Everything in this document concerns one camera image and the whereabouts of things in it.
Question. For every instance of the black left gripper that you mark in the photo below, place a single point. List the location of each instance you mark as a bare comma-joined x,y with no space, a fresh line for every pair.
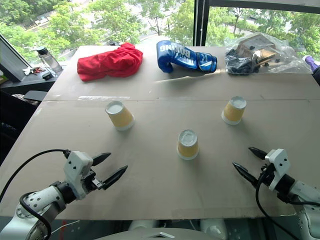
90,183

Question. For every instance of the clear water bottle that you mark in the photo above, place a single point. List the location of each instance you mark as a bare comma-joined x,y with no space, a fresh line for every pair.
51,61

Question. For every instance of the yellow paper cup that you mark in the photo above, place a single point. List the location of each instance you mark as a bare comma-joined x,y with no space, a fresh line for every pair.
122,120
187,147
233,112

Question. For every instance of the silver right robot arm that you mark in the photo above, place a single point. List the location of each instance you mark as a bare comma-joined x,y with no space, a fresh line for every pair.
307,193

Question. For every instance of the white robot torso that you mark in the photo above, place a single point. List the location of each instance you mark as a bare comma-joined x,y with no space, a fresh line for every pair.
162,232

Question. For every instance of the red cloth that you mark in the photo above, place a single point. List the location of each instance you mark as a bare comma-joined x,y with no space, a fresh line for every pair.
110,63

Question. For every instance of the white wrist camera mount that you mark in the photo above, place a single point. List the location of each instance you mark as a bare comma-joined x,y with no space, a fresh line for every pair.
278,165
76,170

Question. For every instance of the black window mullion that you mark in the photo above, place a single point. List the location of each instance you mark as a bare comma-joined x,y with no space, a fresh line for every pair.
201,22

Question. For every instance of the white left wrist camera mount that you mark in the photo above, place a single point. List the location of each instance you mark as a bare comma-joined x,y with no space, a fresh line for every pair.
76,170

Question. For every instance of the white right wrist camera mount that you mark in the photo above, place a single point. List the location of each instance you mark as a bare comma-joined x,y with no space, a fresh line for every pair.
278,165

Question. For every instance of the clear plastic bag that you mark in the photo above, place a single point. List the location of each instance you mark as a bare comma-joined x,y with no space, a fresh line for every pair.
287,60

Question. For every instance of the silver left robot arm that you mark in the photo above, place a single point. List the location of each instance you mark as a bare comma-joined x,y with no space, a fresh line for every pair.
37,200

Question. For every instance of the purple object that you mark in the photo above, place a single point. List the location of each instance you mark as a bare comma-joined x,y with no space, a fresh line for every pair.
311,62

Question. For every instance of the white and red small items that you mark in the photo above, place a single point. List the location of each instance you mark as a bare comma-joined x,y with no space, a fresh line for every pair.
31,70

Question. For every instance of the blue boxing glove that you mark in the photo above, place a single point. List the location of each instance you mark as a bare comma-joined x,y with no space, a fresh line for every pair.
180,58

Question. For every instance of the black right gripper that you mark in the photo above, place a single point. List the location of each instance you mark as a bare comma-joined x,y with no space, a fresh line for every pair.
267,175

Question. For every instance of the small black box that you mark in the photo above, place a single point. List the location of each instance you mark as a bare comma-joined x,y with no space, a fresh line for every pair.
46,75

